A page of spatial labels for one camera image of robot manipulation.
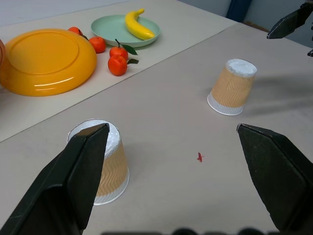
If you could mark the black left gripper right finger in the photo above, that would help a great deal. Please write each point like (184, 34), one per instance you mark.
(281, 176)

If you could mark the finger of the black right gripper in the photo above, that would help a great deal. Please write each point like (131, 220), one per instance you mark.
(310, 53)
(289, 23)

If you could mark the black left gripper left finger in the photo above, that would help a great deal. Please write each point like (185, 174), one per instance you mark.
(61, 186)

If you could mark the brown and white paper cup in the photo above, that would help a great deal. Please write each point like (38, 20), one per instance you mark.
(115, 171)
(232, 88)

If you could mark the small red cross mark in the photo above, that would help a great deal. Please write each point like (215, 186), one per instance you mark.
(200, 157)

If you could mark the orange plastic plate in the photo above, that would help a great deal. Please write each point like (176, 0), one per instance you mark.
(46, 61)

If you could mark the orange tangerine with leaf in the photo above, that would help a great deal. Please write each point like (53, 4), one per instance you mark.
(117, 65)

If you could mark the brown round object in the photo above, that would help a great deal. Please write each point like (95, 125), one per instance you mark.
(2, 54)

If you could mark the orange tangerine with leaves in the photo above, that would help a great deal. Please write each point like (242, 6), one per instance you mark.
(118, 52)

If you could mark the yellow banana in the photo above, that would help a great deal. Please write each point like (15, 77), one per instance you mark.
(137, 27)

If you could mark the green plastic plate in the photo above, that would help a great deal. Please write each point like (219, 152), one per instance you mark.
(110, 29)

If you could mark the blue post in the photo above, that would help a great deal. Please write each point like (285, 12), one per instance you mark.
(238, 9)

